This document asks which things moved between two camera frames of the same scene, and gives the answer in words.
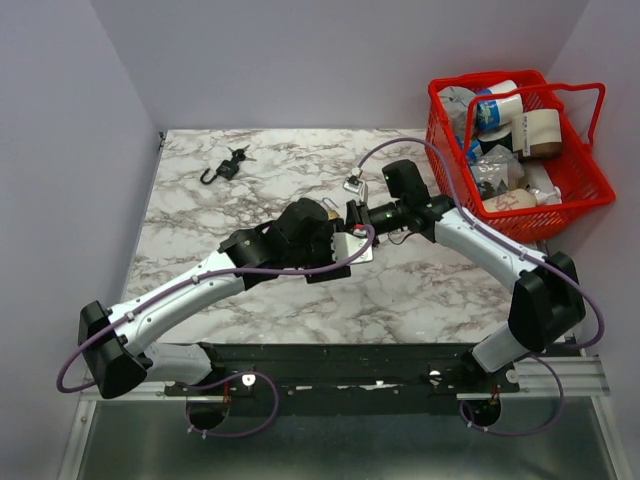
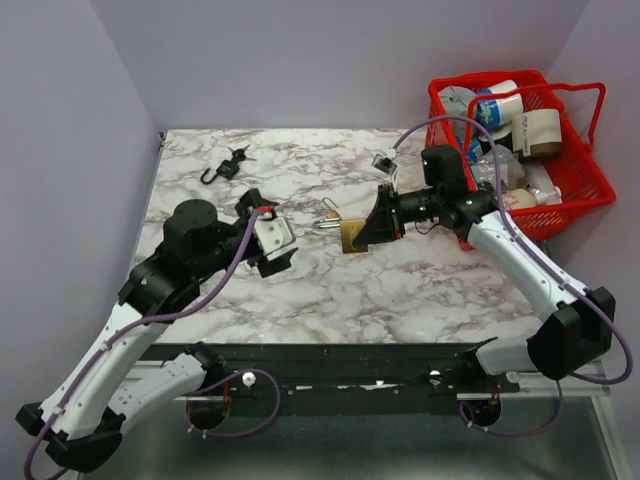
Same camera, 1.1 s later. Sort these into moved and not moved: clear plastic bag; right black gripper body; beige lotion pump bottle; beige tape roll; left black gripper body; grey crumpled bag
Moved: right black gripper body; left black gripper body
Not moved: beige tape roll; clear plastic bag; beige lotion pump bottle; grey crumpled bag
